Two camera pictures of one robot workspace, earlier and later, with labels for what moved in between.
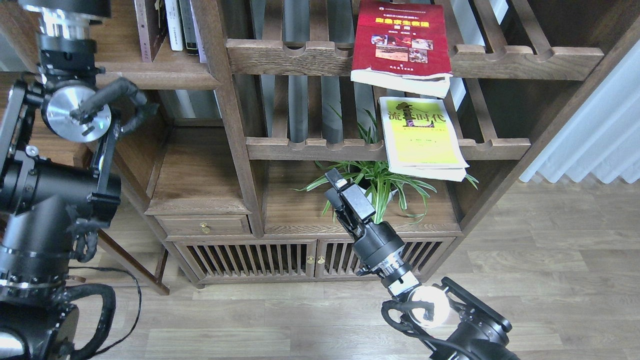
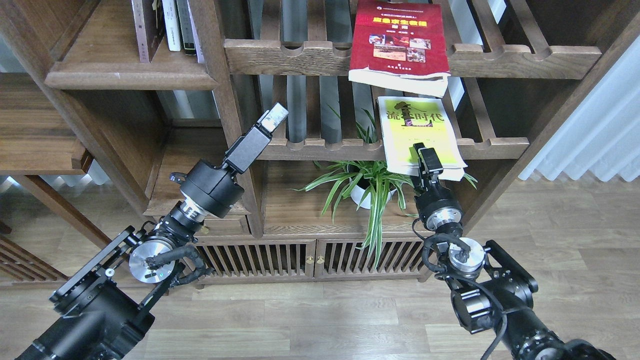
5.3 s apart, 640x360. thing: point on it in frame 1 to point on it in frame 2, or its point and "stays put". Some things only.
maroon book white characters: (151, 20) stays put
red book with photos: (402, 46) stays put
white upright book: (174, 24) stays put
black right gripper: (374, 242) to (440, 209)
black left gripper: (65, 24) to (214, 188)
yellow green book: (421, 140) stays put
